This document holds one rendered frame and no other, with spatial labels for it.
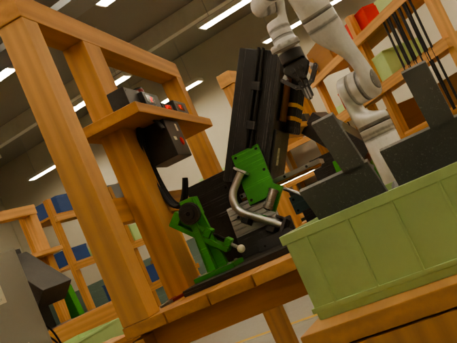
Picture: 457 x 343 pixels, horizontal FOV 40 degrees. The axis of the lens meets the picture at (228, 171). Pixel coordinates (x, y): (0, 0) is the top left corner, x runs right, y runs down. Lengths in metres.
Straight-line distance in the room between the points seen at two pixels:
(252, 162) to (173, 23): 8.22
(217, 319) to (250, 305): 0.11
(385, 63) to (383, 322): 4.48
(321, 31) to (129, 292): 0.90
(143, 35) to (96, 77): 8.46
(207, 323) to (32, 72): 0.91
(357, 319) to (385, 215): 0.18
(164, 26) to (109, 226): 8.82
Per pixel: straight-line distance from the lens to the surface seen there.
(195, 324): 1.92
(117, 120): 2.19
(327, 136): 1.19
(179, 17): 10.46
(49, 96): 1.97
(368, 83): 1.74
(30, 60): 2.01
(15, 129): 12.48
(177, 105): 2.72
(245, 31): 12.20
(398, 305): 1.09
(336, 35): 1.73
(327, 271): 1.18
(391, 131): 1.76
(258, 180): 2.37
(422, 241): 1.13
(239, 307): 1.87
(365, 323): 1.11
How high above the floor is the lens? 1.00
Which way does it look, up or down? 5 degrees up
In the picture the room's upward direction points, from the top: 24 degrees counter-clockwise
